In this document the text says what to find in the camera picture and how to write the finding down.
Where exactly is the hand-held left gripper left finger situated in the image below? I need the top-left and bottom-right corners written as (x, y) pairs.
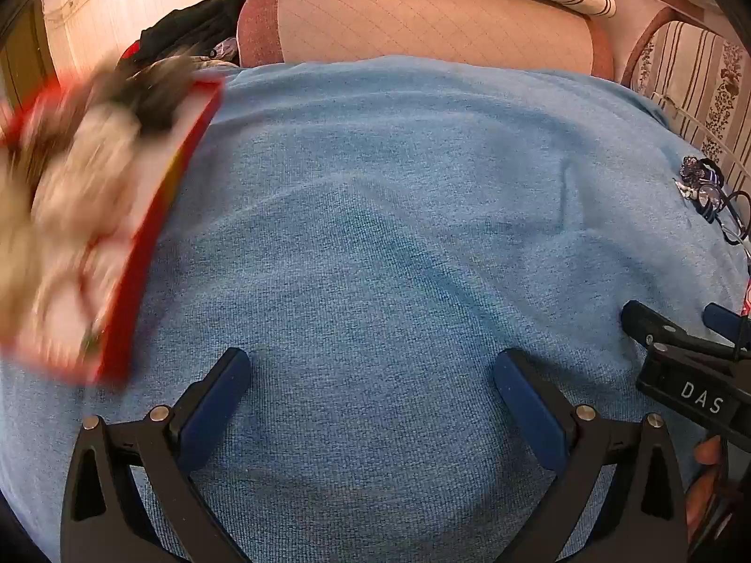
top-left (60, 347), bottom-right (253, 563)

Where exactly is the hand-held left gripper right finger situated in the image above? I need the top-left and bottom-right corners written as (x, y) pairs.
top-left (493, 347), bottom-right (689, 563)

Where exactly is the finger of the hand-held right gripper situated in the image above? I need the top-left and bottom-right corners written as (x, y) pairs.
top-left (621, 300), bottom-right (682, 358)
top-left (704, 303), bottom-right (751, 360)

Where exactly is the red cardboard tray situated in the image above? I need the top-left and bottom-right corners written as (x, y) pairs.
top-left (0, 70), bottom-right (228, 389)

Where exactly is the person's right hand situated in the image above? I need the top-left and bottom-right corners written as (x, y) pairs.
top-left (685, 435), bottom-right (729, 548)

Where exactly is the blue blanket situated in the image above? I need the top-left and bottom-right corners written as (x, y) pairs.
top-left (0, 55), bottom-right (751, 563)

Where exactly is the cream dotted scrunchie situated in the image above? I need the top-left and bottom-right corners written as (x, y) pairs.
top-left (29, 102), bottom-right (156, 253)

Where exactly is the pink quilted cushion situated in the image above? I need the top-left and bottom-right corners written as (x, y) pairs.
top-left (238, 0), bottom-right (615, 80)

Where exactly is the pile of dark clothes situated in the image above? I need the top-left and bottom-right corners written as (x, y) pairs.
top-left (117, 0), bottom-right (252, 74)

